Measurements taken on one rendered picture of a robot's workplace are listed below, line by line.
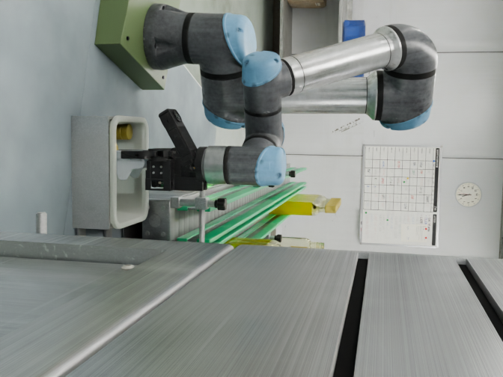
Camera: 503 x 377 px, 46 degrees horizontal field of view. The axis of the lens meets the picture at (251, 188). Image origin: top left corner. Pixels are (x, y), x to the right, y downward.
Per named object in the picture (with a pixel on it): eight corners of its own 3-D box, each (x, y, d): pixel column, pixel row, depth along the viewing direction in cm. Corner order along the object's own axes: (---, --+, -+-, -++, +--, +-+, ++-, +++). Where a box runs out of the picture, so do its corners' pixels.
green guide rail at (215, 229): (176, 242, 138) (209, 244, 137) (176, 238, 138) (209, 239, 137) (290, 183, 309) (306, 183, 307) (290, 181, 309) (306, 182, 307)
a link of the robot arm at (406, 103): (203, 55, 146) (433, 54, 140) (208, 111, 154) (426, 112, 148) (194, 75, 136) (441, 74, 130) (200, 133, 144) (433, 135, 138)
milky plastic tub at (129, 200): (73, 229, 118) (114, 231, 116) (72, 114, 116) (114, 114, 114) (112, 217, 135) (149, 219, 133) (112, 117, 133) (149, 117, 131)
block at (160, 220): (140, 241, 135) (169, 242, 134) (140, 199, 134) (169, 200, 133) (146, 238, 139) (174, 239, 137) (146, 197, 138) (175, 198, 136)
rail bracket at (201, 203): (169, 250, 134) (224, 253, 131) (170, 176, 133) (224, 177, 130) (174, 247, 137) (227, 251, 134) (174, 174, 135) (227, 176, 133)
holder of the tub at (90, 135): (72, 255, 119) (108, 257, 117) (70, 115, 116) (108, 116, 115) (111, 240, 135) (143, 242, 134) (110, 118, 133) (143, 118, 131)
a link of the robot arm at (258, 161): (288, 171, 120) (281, 194, 113) (235, 170, 123) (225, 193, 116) (286, 136, 116) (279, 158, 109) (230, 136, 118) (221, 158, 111)
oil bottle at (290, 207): (267, 214, 251) (335, 217, 245) (267, 200, 250) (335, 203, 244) (269, 212, 256) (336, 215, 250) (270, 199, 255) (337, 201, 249)
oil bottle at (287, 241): (252, 250, 224) (322, 254, 218) (253, 235, 224) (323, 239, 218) (255, 249, 230) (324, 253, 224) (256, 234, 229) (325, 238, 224)
